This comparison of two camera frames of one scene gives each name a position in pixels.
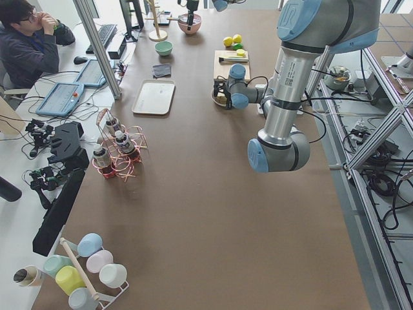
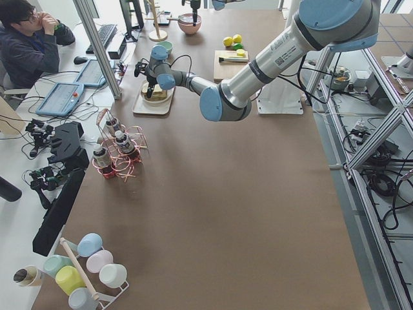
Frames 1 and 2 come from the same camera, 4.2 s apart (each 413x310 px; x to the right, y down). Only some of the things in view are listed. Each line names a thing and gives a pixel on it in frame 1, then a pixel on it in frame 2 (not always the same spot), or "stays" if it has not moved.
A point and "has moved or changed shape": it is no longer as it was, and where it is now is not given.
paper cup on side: [29, 276] stays
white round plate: [212, 97] has moved or changed shape
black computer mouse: [79, 60] stays
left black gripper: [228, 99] → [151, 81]
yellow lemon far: [237, 38] stays
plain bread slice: [221, 99] has moved or changed shape
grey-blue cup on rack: [82, 299] stays
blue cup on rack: [88, 244] stays
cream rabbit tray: [154, 96] stays
